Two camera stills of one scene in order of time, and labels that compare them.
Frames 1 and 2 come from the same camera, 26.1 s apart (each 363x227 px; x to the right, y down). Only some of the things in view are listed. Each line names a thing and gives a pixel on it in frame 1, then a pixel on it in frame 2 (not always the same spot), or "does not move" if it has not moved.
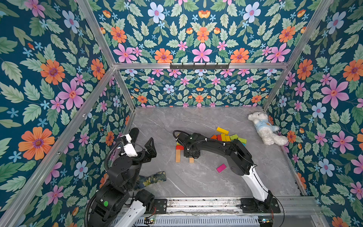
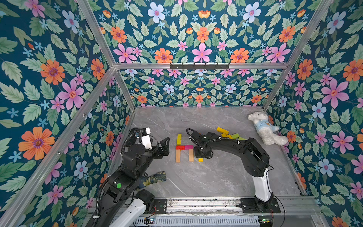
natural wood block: x=177 y=155 does not move
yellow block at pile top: x=222 y=130 does not move
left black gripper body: x=141 y=158 to x=158 y=154
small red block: x=179 y=147 does not move
